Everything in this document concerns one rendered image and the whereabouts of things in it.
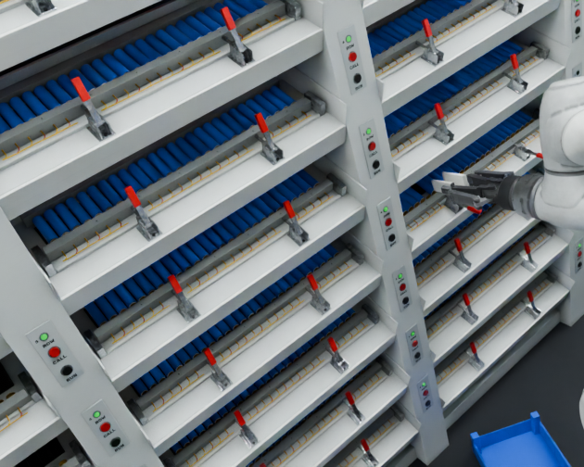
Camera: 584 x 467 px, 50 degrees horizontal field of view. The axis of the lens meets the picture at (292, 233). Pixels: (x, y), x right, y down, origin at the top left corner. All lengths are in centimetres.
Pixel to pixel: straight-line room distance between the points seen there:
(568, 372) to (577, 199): 99
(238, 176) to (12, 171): 38
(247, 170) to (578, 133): 58
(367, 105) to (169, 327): 57
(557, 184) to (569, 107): 15
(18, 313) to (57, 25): 42
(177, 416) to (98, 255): 38
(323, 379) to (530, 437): 75
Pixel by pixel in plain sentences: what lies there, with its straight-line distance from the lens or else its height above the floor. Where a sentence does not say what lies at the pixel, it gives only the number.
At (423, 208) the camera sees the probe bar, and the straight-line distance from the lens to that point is 153.
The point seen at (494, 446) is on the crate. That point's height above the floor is 0.
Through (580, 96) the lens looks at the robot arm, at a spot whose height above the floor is 109.
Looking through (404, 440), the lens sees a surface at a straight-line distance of 183.
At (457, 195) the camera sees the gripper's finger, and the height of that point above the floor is 84.
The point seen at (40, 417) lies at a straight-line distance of 116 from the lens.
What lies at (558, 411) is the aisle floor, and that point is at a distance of 207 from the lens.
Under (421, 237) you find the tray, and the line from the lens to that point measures 150.
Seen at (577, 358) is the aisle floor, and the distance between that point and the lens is 221.
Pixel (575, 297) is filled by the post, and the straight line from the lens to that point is 224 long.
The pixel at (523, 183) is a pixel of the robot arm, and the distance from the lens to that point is 136.
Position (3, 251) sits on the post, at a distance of 98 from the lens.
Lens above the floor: 163
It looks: 33 degrees down
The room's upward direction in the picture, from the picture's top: 18 degrees counter-clockwise
